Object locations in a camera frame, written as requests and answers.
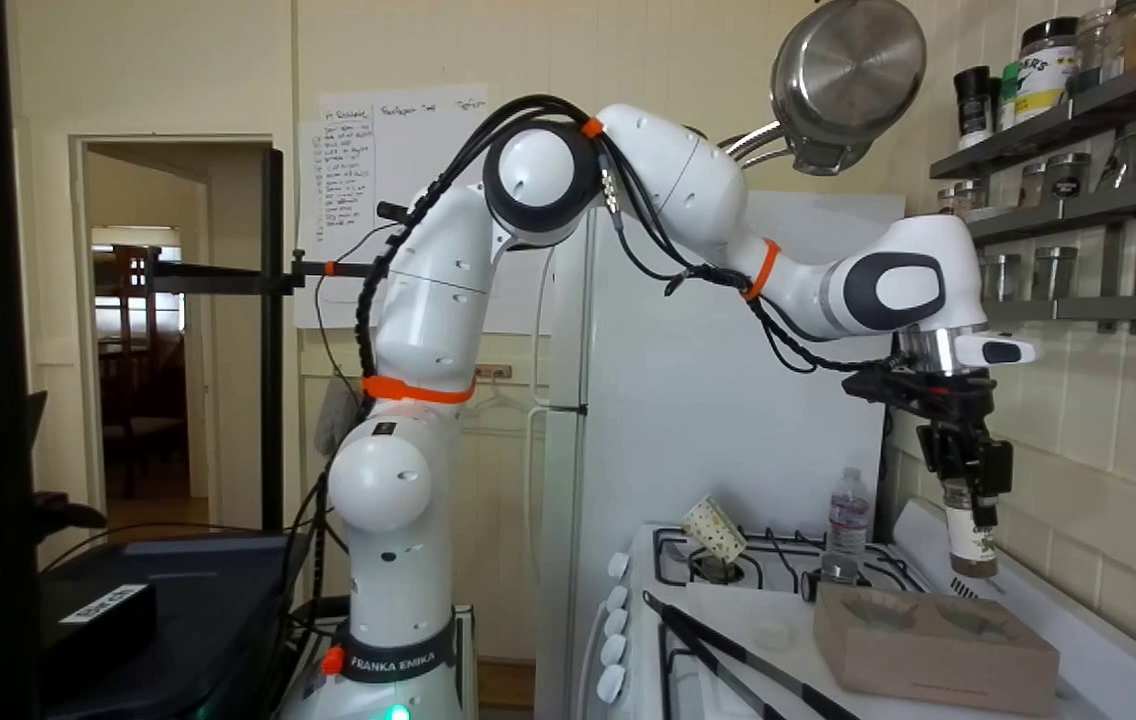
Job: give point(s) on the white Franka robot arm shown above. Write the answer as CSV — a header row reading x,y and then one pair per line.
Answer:
x,y
422,293

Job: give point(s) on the white stove cover board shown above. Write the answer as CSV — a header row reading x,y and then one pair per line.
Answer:
x,y
783,634

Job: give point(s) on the hanging steel pot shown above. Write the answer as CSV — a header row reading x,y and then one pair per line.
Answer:
x,y
850,72

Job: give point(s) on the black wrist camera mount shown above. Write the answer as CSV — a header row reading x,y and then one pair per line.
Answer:
x,y
915,388

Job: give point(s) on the black horizontal camera rod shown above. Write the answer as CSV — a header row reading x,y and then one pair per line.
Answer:
x,y
220,278

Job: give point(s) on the glass jar with white label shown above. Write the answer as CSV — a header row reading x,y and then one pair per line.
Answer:
x,y
973,546

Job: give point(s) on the whiteboard with writing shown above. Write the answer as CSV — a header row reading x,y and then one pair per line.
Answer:
x,y
353,160

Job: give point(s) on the white refrigerator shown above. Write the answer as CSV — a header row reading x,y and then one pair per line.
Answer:
x,y
700,403

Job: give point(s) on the large white spice jar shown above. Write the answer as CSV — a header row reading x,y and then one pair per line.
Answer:
x,y
1042,72

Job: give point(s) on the black lid spice jar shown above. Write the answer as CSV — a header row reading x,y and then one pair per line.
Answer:
x,y
973,102

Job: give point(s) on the clear plastic water bottle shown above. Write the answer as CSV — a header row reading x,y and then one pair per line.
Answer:
x,y
850,526

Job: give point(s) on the black equipment case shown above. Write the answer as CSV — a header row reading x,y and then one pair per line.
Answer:
x,y
193,627

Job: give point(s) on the black stove burner grate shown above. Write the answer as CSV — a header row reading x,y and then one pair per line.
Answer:
x,y
763,546

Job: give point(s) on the white gas stove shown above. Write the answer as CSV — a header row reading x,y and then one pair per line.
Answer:
x,y
1130,664

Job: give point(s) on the white stove knob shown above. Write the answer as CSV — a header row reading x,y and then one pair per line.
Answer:
x,y
612,649
619,618
619,564
610,686

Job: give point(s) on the metal spice rack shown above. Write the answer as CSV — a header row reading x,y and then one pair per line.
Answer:
x,y
1072,205

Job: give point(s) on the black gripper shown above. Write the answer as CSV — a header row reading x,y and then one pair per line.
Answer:
x,y
961,443

